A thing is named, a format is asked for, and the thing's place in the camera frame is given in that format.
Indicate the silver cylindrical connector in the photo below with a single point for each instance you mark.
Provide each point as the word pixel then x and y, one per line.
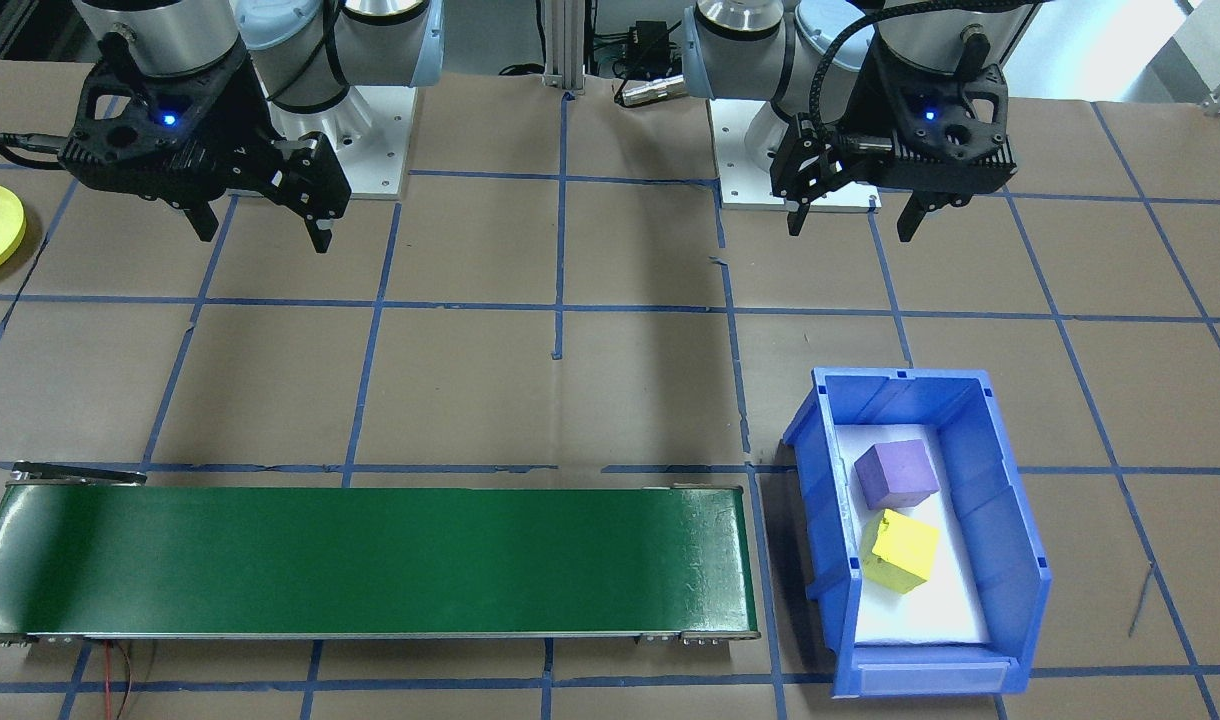
pixel 655 90

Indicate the purple foam block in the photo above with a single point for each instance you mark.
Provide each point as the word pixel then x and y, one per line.
pixel 895 475

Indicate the black electrical box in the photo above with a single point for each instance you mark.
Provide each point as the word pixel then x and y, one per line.
pixel 650 42

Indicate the green conveyor belt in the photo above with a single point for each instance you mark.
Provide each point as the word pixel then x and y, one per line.
pixel 370 560

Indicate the white square base plate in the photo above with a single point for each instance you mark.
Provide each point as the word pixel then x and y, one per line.
pixel 380 150
pixel 750 195

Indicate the blue plastic storage bin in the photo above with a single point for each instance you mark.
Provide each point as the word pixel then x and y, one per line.
pixel 1010 560

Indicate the yellow foam block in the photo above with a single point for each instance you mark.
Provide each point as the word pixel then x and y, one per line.
pixel 900 550

